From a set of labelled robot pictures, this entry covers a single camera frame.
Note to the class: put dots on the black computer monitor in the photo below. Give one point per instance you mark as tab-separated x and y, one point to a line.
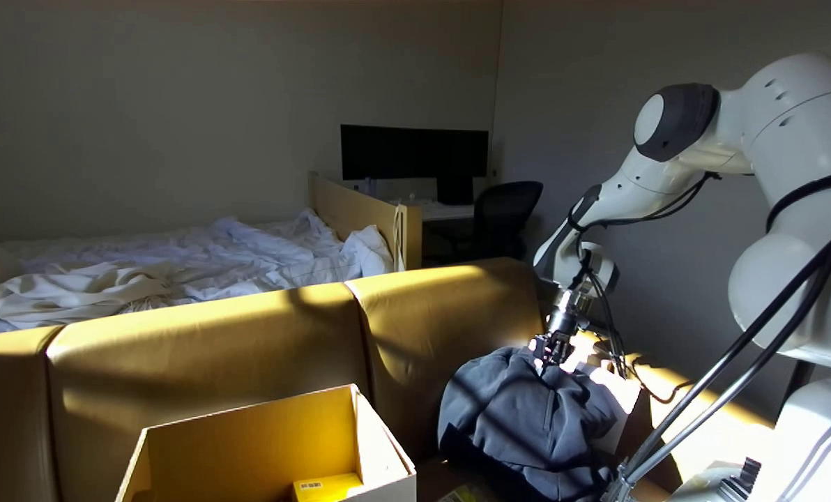
449	157

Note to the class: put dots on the white desk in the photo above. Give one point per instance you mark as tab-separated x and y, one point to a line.
415	194

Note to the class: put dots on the white cardboard box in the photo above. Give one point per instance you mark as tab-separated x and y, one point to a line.
261	450

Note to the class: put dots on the tan sofa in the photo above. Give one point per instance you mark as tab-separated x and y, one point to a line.
73	396

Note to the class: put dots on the black office chair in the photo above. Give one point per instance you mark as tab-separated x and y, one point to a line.
500	216

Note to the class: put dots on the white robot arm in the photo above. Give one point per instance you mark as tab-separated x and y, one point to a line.
777	128

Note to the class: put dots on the small item inside box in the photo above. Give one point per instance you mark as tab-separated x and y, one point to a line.
325	488

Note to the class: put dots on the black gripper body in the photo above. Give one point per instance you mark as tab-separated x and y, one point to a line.
561	325

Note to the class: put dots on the black hoodie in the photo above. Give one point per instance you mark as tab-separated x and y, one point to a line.
532	429

